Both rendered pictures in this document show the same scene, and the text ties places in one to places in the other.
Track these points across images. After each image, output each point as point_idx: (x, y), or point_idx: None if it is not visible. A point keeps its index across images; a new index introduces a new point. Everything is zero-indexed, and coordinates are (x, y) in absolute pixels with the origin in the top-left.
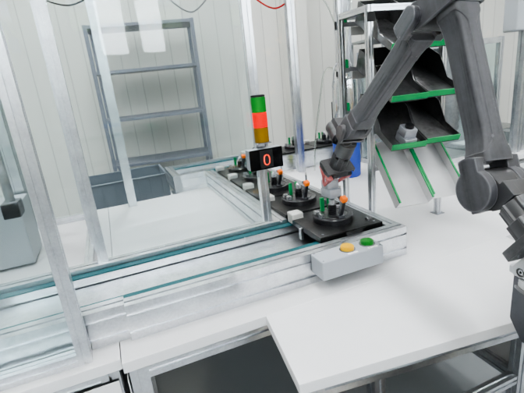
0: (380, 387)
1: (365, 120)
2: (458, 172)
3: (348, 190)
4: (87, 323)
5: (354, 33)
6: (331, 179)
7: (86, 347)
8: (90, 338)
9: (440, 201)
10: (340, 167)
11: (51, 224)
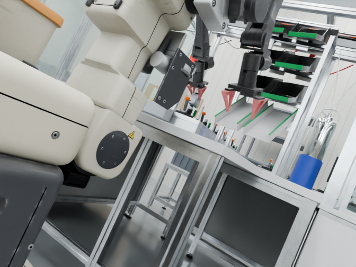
0: (117, 208)
1: (196, 37)
2: (276, 127)
3: (229, 137)
4: (67, 75)
5: (282, 47)
6: (188, 86)
7: (57, 75)
8: (63, 80)
9: (277, 168)
10: (193, 78)
11: (79, 30)
